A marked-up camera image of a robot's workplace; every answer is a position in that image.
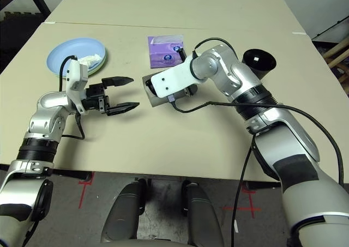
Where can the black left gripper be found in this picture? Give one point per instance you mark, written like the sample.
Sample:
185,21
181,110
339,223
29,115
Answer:
95,99

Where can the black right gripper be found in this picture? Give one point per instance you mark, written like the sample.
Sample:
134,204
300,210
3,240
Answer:
189,90

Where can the grey glasses case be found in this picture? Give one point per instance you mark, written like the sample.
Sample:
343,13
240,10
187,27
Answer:
153,101

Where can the white tissue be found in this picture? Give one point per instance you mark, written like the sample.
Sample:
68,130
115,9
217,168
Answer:
91,59

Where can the blue plastic plate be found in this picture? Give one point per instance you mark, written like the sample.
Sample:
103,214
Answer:
68,50

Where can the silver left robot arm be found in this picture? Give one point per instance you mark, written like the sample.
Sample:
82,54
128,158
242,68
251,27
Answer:
41,116

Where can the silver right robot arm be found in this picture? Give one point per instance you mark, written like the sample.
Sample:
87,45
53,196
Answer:
286,149

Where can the purple tissue box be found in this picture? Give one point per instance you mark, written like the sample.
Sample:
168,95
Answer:
163,50

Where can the green plastic plate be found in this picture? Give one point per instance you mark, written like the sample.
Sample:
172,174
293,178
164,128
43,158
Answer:
106,60

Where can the black plastic cup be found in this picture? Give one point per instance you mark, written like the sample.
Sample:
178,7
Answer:
259,61

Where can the white table seam tape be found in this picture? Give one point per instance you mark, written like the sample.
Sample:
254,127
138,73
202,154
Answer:
299,33
51,22

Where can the red floor tape cross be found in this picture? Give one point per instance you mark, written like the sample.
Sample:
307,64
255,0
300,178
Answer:
252,207
84,192

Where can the grey robot left leg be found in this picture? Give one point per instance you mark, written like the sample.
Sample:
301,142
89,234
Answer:
122,208

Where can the grey robot leg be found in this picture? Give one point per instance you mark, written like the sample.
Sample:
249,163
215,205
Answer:
201,211
122,208

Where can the black foam mats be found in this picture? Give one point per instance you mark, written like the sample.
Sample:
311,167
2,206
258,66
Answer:
16,39

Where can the side table with yellow edge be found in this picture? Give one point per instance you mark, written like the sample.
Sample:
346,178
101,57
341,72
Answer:
39,0

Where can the grey robot right leg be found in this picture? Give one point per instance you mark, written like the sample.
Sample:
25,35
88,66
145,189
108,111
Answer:
201,211

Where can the thin black rod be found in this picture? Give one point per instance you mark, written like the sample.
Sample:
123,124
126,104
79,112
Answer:
334,23

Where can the white floor tape strip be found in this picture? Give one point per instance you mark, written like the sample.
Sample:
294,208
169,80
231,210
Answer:
236,227

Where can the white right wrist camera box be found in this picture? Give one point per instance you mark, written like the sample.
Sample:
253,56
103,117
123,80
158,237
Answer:
174,78

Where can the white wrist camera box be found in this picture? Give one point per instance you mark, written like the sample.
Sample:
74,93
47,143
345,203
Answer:
174,78
76,78

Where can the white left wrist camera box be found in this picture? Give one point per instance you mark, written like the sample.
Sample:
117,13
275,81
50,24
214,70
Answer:
76,78

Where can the wooden frame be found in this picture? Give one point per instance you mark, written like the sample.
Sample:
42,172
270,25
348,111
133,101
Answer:
339,59

